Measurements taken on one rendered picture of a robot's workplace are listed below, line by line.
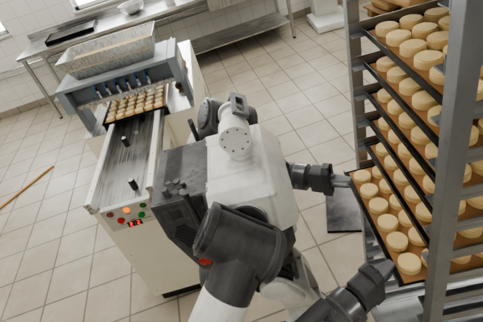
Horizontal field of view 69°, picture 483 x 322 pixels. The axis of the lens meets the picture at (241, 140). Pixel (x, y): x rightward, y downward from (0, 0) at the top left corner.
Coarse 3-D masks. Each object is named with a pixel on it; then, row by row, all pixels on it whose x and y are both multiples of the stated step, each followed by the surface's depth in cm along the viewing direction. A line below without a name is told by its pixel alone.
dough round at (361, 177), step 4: (356, 172) 109; (360, 172) 109; (364, 172) 108; (368, 172) 108; (356, 176) 108; (360, 176) 107; (364, 176) 107; (368, 176) 107; (356, 180) 107; (360, 180) 106; (364, 180) 106; (368, 180) 106; (360, 184) 107
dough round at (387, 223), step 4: (380, 216) 94; (384, 216) 94; (388, 216) 94; (392, 216) 93; (380, 220) 93; (384, 220) 93; (388, 220) 93; (392, 220) 92; (396, 220) 92; (380, 224) 92; (384, 224) 92; (388, 224) 92; (392, 224) 91; (396, 224) 91; (380, 228) 93; (384, 228) 92; (388, 228) 91; (392, 228) 91; (396, 228) 91; (388, 232) 92
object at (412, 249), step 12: (372, 180) 108; (372, 216) 97; (396, 216) 95; (408, 228) 92; (384, 240) 91; (408, 240) 89; (396, 252) 87; (408, 252) 86; (420, 252) 86; (396, 264) 85; (456, 264) 81; (468, 264) 81; (480, 264) 80; (408, 276) 82; (420, 276) 81
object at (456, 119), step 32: (480, 0) 40; (448, 32) 45; (480, 32) 42; (448, 64) 47; (480, 64) 45; (448, 96) 49; (448, 128) 51; (448, 160) 54; (448, 192) 58; (448, 224) 63; (448, 256) 68
